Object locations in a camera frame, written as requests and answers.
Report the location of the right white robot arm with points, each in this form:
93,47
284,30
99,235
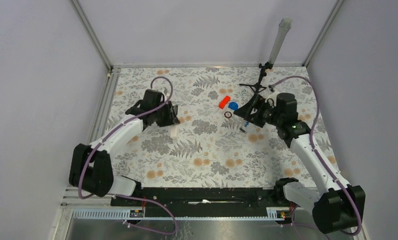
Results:
336,205

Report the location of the black mini tripod stand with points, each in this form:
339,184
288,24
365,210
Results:
257,88

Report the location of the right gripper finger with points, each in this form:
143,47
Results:
249,111
259,119

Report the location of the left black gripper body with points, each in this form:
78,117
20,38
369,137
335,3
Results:
162,117

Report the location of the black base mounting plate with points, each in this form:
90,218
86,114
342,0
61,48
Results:
205,198

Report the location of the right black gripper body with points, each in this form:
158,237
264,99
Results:
274,118

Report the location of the blue plastic cap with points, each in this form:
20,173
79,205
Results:
233,106

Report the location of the red plastic block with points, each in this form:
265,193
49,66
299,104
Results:
224,102

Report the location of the grey tube on tripod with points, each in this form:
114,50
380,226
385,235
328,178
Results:
284,27

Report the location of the slotted cable duct rail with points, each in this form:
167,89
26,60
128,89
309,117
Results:
154,213

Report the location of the white remote control body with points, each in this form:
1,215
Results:
174,132

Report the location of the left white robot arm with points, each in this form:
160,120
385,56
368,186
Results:
91,169

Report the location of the floral patterned table mat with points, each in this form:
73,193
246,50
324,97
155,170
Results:
210,150

